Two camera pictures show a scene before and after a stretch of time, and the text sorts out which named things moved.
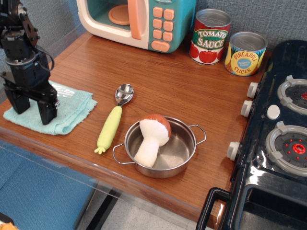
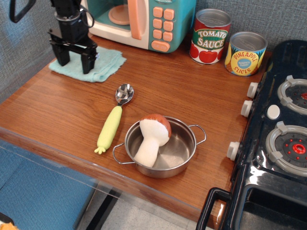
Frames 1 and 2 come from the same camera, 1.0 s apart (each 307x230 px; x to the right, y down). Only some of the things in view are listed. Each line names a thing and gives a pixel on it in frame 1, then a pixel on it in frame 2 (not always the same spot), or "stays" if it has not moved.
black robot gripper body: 32,76 → 72,33
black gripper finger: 20,103 → 62,53
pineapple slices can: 246,53 stays
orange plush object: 8,226 stays
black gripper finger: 48,111 → 88,62
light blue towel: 73,107 → 107,62
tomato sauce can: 210,36 stays
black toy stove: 269,191 stays
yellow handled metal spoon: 123,93 stays
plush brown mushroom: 156,129 stays
